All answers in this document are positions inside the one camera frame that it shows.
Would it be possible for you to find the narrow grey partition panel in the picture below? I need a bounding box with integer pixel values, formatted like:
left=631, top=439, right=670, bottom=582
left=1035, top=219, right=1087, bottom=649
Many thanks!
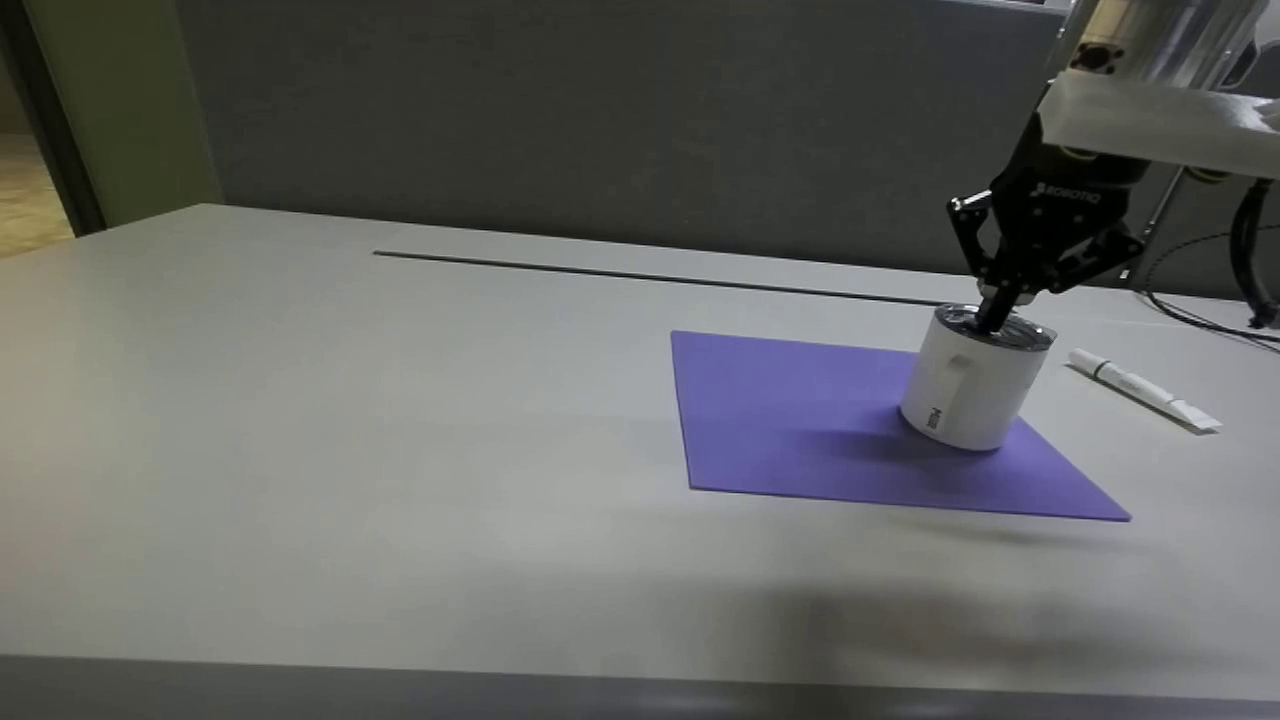
left=1134, top=162, right=1280, bottom=303

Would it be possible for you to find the wide grey partition panel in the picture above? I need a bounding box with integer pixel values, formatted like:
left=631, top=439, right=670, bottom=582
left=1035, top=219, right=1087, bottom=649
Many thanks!
left=176, top=0, right=1087, bottom=289

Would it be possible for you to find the purple rectangular mat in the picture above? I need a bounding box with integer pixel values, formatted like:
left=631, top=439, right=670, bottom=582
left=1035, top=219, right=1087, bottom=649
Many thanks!
left=670, top=327, right=1137, bottom=528

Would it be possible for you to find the white cup with handle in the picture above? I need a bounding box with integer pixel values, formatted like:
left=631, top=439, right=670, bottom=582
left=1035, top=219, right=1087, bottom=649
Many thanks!
left=898, top=315, right=1055, bottom=455

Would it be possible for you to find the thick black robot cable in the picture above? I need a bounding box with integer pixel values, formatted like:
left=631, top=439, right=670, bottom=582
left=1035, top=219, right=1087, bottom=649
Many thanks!
left=1230, top=174, right=1280, bottom=333

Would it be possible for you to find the small grey cup lid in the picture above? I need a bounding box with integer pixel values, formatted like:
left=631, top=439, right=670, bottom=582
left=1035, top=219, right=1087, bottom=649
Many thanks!
left=932, top=301, right=1059, bottom=361

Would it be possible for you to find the thin black cable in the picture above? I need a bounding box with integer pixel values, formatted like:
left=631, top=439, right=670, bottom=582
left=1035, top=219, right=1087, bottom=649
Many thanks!
left=1115, top=162, right=1280, bottom=349

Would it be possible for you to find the white marker pen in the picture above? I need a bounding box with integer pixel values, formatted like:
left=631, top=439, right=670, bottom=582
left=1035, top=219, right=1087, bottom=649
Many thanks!
left=1066, top=342, right=1223, bottom=436

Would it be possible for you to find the dark door frame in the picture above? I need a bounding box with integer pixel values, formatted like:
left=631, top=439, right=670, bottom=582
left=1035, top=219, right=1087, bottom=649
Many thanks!
left=0, top=0, right=111, bottom=239

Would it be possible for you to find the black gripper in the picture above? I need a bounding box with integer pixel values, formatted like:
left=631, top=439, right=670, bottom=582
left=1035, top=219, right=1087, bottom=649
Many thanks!
left=946, top=112, right=1153, bottom=337

